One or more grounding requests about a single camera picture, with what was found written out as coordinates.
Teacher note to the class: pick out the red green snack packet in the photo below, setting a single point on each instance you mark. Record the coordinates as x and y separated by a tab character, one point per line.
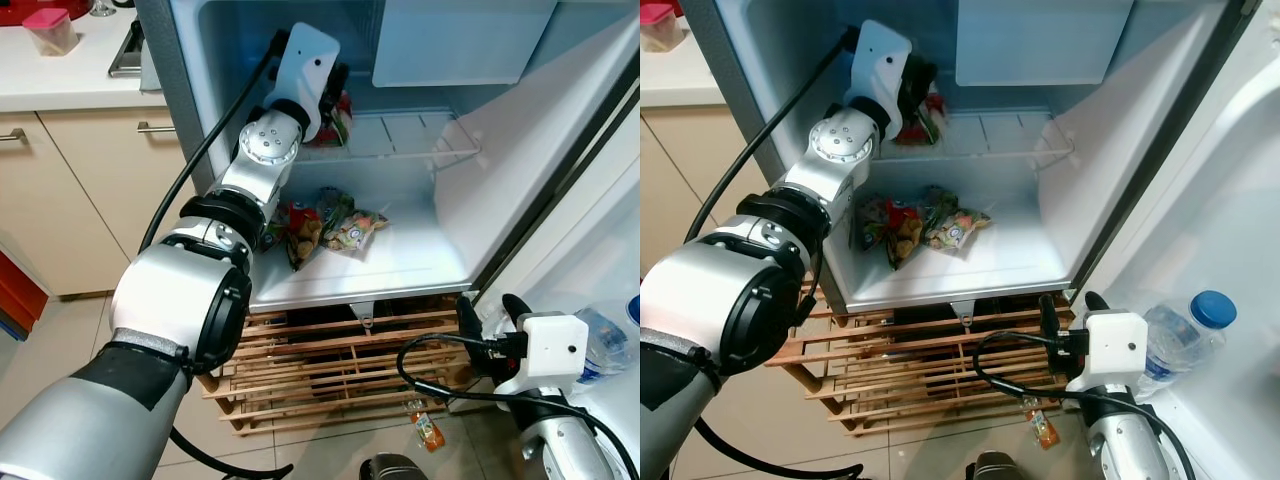
338	132
930	125

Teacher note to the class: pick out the red box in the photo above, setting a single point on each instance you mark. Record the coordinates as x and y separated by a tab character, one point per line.
20	295

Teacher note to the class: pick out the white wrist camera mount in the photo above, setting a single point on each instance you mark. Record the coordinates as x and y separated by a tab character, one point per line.
550	350
305	65
880	60
1115	350

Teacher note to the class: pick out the small orange juice bottle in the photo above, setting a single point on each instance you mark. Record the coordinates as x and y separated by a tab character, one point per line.
430	435
1043	430

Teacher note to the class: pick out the grey small fridge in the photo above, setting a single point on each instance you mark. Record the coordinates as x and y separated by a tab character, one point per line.
1000	260
420	250

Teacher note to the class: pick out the wooden slatted rack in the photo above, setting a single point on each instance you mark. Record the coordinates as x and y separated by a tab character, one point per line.
900	350
320	345

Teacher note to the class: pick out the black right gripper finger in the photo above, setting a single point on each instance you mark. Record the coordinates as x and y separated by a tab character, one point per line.
1098	303
470	325
518	308
1050	320

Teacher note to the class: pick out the blue capped water bottle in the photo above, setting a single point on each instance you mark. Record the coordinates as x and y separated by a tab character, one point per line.
1170	345
600	345

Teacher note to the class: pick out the pale colourful snack packet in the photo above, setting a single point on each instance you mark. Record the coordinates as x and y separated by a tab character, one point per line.
868	222

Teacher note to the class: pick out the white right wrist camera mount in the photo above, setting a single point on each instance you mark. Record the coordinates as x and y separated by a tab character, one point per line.
550	350
1115	350

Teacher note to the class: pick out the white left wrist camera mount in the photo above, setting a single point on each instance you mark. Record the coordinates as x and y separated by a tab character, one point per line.
305	65
880	60

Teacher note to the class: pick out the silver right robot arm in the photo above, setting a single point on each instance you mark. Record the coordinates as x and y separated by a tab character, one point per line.
565	450
1125	450

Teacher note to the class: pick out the beige kitchen cabinet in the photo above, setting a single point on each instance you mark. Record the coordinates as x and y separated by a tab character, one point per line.
680	170
80	200

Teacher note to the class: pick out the white fridge door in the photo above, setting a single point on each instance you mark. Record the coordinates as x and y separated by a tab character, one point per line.
600	230
1220	200

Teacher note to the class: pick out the red brown snack packet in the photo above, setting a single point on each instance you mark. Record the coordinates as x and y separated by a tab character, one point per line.
303	235
905	240

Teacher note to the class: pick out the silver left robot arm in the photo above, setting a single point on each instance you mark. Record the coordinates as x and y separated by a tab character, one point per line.
170	290
700	290

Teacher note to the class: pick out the white fridge shelf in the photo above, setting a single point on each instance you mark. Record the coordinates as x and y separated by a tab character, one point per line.
1000	135
400	135

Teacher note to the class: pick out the white freezer compartment flap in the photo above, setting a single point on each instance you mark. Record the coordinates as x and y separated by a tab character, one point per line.
460	40
1040	40

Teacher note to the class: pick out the pink lidded food container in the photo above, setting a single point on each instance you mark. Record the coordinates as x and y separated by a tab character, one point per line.
50	38
660	35

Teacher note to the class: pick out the clear wine glass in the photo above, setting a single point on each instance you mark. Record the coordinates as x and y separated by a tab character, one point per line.
103	10

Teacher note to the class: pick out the snack packet with round logo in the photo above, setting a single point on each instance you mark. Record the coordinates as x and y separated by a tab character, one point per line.
958	232
355	233

